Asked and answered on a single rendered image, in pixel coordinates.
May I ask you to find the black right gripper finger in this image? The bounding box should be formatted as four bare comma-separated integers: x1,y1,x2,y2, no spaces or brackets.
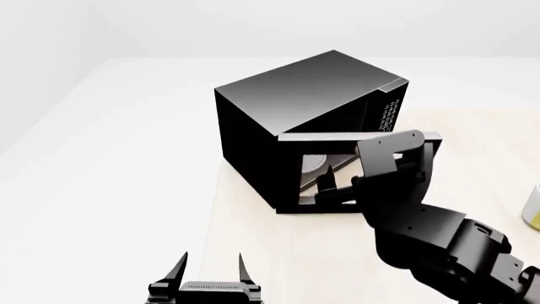
314,164,359,204

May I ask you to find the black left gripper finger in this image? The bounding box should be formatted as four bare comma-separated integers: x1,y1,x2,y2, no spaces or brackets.
148,251,189,296
237,252,262,294

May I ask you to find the black microwave door with window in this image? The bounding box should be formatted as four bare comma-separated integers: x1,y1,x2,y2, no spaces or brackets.
276,130,444,215

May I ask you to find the grey microwave turntable plate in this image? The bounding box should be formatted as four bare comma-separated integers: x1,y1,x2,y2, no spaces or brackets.
301,154,360,193

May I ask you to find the black microwave oven body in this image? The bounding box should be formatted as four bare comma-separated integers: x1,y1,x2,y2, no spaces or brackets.
213,49,410,210

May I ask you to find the pale yellow-green cup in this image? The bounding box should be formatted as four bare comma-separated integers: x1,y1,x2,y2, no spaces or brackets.
521,182,540,232

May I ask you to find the black right wrist camera bracket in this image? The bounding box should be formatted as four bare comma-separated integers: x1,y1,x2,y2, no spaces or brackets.
355,129,426,179

